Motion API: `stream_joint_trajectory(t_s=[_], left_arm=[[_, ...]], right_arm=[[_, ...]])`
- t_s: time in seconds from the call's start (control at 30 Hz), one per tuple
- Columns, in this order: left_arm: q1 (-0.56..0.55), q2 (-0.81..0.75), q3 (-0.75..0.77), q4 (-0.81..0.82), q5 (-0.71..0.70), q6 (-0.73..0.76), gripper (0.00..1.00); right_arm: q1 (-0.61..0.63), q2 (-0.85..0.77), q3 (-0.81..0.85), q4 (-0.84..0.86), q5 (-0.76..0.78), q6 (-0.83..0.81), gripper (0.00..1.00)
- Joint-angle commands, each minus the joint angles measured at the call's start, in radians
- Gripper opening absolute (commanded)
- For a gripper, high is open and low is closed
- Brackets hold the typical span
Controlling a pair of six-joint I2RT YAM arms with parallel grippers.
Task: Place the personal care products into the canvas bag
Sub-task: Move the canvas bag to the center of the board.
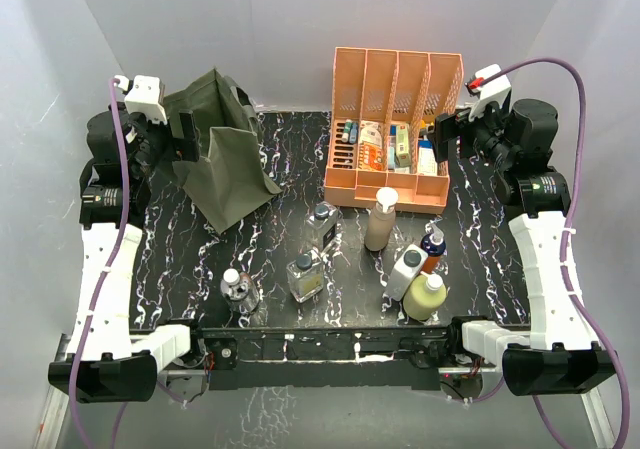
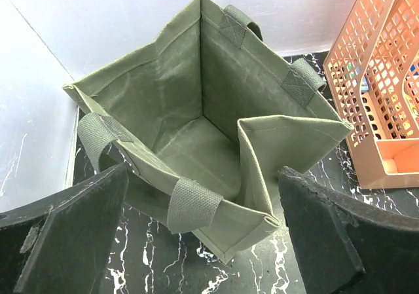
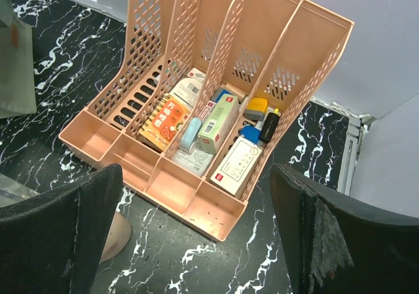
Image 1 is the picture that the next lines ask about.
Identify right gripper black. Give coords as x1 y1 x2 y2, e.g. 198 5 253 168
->
427 99 515 172

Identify olive green canvas bag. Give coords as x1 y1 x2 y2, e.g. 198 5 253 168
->
159 68 281 234

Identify small clear bottle white cap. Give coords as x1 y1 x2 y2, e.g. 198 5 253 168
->
220 268 260 314

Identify clear square bottle black label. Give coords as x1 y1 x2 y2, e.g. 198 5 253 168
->
304 201 338 260

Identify clear square bottle yellow liquid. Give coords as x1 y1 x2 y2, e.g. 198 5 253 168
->
286 250 325 303

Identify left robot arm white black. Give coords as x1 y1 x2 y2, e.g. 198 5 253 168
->
48 110 207 403

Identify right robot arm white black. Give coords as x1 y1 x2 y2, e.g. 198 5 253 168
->
429 99 615 396

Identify white box in organizer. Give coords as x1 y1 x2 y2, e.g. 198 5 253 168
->
417 139 438 176

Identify green white small box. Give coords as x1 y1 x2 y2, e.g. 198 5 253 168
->
388 123 411 174

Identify orange plastic file organizer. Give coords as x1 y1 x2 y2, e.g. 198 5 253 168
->
324 47 464 214

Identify red white snack packet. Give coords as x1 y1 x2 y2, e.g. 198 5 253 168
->
358 120 384 171

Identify small blue tubes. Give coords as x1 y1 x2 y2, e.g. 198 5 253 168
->
341 119 358 144

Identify brown pump bottle white top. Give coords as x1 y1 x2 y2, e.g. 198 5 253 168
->
364 187 399 252

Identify dark blue orange pump bottle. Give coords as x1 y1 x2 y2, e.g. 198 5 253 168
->
420 225 446 274

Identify white bottle grey cap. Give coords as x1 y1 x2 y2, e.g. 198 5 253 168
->
385 244 428 301

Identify pale yellow bottle white cap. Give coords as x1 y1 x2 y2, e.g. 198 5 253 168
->
402 273 447 321

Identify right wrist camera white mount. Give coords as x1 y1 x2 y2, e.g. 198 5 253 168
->
466 64 511 122

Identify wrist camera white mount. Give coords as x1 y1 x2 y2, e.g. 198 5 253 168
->
466 64 511 122
115 75 168 124

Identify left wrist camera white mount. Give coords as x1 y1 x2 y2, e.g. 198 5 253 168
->
115 75 168 124

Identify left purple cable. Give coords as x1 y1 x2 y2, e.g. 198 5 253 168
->
64 76 132 449

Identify purple cable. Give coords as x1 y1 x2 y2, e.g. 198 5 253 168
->
64 76 132 449
492 57 632 449

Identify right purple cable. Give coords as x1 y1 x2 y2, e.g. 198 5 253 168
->
492 57 632 449

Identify black front rail frame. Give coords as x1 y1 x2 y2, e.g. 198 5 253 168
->
149 318 501 393

